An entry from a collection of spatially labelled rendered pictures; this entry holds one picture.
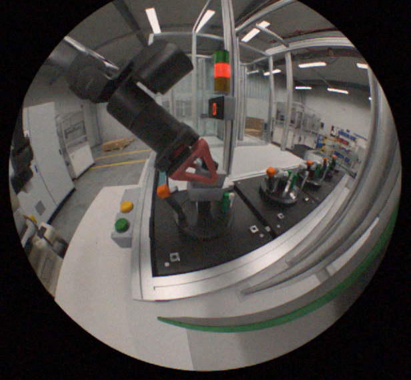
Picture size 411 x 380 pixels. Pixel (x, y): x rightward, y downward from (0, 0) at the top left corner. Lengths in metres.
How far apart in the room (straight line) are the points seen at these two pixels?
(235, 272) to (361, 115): 10.89
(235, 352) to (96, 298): 0.37
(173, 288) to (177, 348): 0.19
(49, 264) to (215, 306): 0.70
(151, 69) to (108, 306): 0.49
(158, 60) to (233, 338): 0.30
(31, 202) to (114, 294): 2.78
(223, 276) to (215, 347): 0.14
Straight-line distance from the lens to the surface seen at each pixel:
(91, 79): 0.19
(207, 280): 0.24
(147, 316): 0.37
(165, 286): 0.25
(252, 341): 0.15
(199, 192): 0.21
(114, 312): 0.42
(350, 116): 11.03
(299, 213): 0.38
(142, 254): 0.28
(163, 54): 0.17
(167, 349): 0.38
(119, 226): 0.33
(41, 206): 3.13
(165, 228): 0.28
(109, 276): 0.43
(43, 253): 0.75
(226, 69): 0.41
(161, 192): 0.21
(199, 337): 0.20
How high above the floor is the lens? 1.19
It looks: 30 degrees down
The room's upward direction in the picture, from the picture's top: straight up
